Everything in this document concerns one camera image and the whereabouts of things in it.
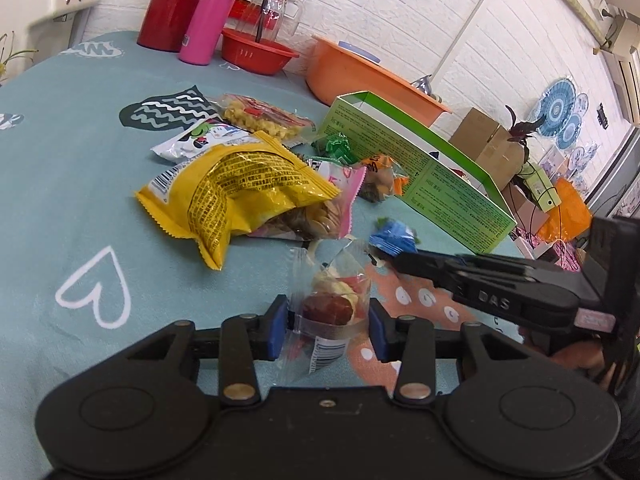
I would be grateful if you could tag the blue-lidded food container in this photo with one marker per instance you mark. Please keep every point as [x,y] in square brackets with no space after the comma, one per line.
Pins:
[360,52]

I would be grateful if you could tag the light green small box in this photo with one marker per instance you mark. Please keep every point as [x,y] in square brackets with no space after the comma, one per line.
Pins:
[543,192]

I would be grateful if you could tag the orange plastic bag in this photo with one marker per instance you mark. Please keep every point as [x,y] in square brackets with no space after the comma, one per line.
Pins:
[568,220]

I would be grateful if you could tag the green cardboard box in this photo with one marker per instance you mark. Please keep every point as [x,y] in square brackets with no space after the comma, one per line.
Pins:
[445,185]

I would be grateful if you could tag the clear jelly snack packet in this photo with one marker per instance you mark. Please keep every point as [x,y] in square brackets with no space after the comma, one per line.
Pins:
[329,295]

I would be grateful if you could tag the orange plastic basin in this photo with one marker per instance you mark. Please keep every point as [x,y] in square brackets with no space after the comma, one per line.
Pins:
[334,71]

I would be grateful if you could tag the red thermos jug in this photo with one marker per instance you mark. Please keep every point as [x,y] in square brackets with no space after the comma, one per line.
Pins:
[165,24]

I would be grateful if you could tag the pink thermos bottle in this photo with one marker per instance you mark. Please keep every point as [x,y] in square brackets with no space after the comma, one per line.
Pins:
[206,25]

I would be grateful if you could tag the glass jar with label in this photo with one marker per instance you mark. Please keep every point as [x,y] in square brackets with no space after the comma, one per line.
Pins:
[271,20]

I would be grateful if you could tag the blue candy packet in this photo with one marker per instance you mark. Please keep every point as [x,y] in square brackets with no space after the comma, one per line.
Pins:
[393,237]

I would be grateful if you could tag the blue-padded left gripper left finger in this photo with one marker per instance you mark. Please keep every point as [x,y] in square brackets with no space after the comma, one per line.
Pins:
[244,339]

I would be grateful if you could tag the red plastic basin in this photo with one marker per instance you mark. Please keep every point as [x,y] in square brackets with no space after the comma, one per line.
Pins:
[262,58]

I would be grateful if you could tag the white cartoon snack bag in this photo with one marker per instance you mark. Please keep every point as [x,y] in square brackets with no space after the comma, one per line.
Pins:
[199,138]

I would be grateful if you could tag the brown cardboard box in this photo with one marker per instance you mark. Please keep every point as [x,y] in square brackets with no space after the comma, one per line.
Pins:
[486,142]

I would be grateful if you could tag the orange nut snack packet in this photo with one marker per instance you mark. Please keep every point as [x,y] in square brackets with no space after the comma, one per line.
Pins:
[384,179]

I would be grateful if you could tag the green snack packet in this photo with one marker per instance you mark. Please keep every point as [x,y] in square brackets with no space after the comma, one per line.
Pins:
[335,147]

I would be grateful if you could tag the clear bag yellow biscuits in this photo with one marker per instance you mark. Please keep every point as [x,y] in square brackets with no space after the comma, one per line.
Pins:
[254,115]

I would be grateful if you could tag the yellow chip bag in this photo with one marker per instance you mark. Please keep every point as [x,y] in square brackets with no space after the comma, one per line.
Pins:
[230,190]

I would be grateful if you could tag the blue round wall decoration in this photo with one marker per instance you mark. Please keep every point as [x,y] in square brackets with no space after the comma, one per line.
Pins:
[555,107]

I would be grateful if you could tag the white air conditioner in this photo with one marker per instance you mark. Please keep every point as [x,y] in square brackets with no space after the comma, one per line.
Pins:
[621,52]

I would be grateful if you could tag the pink snack bag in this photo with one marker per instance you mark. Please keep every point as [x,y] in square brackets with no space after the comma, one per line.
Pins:
[329,219]

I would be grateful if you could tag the dark red potted plant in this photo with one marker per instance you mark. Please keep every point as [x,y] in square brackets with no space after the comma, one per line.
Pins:
[519,132]

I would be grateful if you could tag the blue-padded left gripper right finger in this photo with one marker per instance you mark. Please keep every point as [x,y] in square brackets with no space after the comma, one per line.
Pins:
[411,342]

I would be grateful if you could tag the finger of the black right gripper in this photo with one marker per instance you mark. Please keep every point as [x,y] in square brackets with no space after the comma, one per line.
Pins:
[470,279]

